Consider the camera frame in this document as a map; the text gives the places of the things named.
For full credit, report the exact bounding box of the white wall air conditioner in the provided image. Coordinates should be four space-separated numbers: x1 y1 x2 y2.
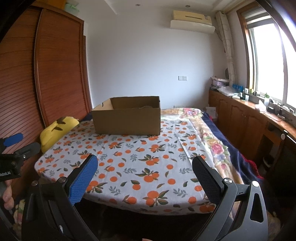
170 10 215 34

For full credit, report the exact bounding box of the person's left hand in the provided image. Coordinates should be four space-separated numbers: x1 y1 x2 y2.
2 180 14 210

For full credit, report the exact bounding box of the wooden wardrobe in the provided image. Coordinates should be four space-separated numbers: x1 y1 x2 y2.
0 4 93 200

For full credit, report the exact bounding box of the window with brown frame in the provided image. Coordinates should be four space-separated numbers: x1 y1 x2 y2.
237 1 295 113

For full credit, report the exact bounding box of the yellow pillow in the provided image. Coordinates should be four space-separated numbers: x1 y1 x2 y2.
40 116 79 154

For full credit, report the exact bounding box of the orange-print white bed sheet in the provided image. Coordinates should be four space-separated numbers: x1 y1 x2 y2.
35 119 216 215

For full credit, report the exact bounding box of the brown cardboard box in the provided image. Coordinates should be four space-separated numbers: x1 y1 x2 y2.
91 96 161 136

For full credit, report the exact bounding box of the wooden side cabinet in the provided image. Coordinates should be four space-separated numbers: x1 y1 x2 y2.
208 90 295 176

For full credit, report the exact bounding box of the floral quilt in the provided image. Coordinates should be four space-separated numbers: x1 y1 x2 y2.
161 108 244 184

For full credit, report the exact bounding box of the white wall switch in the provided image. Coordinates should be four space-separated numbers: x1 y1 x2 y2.
178 76 187 81

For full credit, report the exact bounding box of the dark blue blanket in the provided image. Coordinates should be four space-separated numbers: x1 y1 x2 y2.
202 112 264 185

